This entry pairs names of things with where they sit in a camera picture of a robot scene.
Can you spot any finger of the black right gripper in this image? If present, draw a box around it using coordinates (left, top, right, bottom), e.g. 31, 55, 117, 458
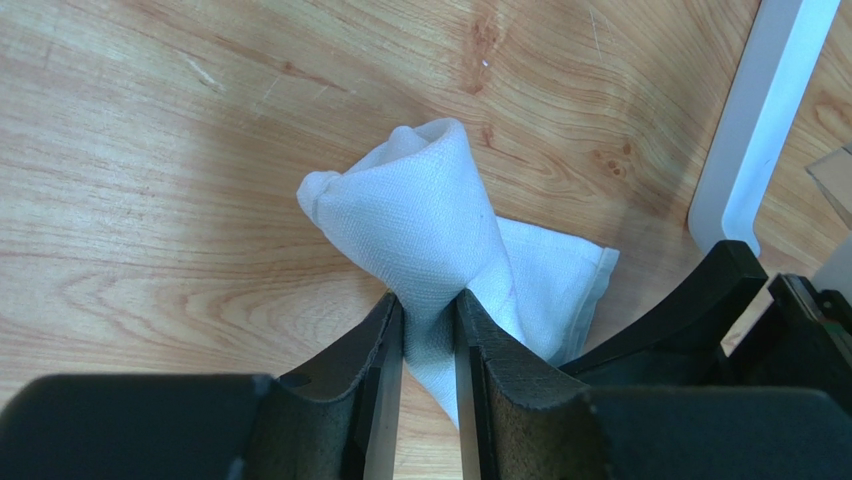
560, 240, 768, 386

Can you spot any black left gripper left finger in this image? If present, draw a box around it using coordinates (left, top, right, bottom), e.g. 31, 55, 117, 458
1, 294, 403, 479

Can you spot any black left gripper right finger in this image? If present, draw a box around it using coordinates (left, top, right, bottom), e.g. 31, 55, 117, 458
454, 291, 851, 479

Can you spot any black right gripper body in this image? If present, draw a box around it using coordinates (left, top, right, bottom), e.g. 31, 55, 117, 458
726, 274, 851, 412

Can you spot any white cloth napkin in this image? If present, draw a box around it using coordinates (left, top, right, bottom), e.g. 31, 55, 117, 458
297, 118, 619, 419

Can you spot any white clothes rack stand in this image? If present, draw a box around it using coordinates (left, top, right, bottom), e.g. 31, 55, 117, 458
688, 0, 840, 254

